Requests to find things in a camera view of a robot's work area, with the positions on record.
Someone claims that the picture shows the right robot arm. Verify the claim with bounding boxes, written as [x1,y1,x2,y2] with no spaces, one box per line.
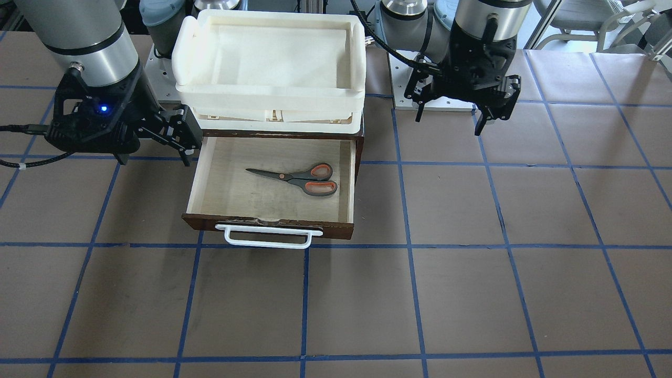
[2,1,203,169]

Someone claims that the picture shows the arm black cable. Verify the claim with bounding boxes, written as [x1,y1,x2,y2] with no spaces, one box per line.
[0,124,74,170]
[350,0,447,74]

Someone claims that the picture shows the cream plastic tray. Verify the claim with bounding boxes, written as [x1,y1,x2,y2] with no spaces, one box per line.
[171,9,366,135]

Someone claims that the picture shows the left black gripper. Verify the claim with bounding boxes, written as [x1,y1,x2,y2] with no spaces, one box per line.
[404,21,522,136]

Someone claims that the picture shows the grey orange scissors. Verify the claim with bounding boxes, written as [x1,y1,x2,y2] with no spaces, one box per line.
[246,162,338,197]

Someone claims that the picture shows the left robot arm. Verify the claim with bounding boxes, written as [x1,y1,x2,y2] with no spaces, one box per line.
[369,1,531,136]

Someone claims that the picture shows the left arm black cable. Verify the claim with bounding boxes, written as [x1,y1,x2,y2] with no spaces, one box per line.
[350,0,447,74]

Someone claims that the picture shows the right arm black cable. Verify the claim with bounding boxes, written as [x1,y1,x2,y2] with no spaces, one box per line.
[0,124,74,170]

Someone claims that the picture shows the light wooden drawer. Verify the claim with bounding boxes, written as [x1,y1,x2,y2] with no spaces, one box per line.
[183,137,361,239]

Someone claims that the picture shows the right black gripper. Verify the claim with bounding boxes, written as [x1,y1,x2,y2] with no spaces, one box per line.
[44,62,203,167]

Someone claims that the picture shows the cream drawer handle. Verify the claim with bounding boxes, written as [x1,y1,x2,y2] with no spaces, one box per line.
[215,224,324,249]

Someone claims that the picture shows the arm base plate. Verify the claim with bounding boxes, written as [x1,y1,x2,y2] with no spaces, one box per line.
[144,45,182,104]
[387,51,478,112]

